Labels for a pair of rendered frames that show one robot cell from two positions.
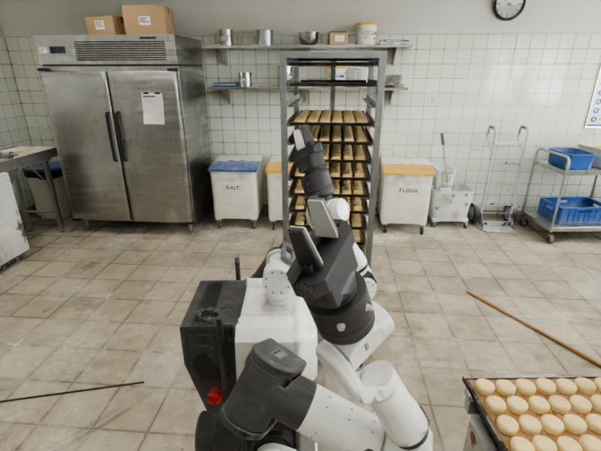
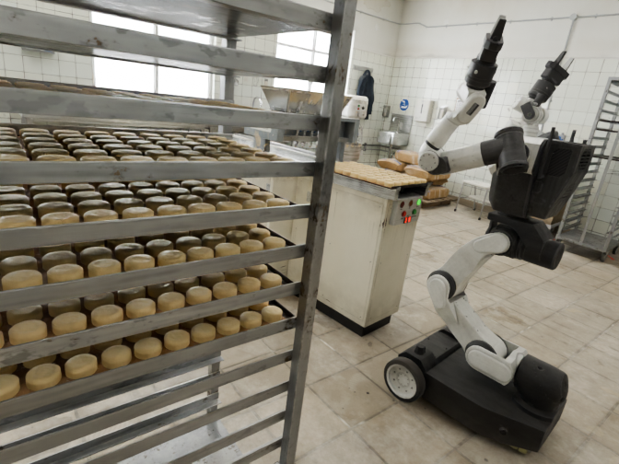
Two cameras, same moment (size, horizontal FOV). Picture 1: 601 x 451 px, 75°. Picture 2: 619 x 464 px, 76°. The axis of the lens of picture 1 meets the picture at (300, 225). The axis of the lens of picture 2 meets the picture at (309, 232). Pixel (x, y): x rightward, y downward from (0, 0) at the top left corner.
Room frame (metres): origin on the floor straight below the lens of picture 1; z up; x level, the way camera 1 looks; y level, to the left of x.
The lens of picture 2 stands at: (2.52, 0.65, 1.28)
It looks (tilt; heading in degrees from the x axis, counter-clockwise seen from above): 18 degrees down; 225
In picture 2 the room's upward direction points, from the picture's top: 7 degrees clockwise
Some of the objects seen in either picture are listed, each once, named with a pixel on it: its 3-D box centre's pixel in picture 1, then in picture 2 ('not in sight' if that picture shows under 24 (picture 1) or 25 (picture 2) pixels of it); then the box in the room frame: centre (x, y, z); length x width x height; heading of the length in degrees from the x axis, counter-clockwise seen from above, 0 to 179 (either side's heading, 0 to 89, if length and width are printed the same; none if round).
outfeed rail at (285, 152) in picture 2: not in sight; (305, 156); (0.56, -1.47, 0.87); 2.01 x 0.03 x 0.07; 91
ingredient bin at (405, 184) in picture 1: (402, 194); not in sight; (4.35, -1.20, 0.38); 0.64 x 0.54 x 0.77; 173
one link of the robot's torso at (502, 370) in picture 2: not in sight; (496, 356); (0.79, 0.17, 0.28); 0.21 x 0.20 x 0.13; 91
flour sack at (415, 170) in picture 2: not in sight; (428, 171); (-2.77, -2.39, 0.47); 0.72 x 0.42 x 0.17; 1
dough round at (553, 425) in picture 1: (552, 424); not in sight; (0.72, -0.63, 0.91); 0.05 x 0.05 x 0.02
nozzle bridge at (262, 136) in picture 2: not in sight; (302, 140); (0.70, -1.36, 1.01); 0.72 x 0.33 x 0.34; 1
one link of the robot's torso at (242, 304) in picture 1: (255, 345); (535, 173); (0.79, 0.11, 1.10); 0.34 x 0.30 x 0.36; 1
